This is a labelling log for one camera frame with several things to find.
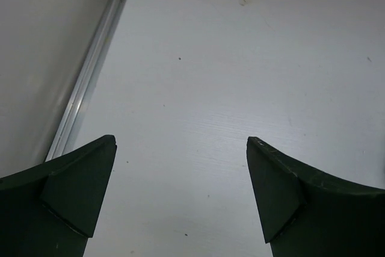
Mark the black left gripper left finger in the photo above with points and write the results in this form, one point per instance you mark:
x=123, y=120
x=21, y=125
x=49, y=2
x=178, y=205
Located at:
x=52, y=209

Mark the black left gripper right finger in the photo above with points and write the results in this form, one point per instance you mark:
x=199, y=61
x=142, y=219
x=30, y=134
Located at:
x=304, y=211

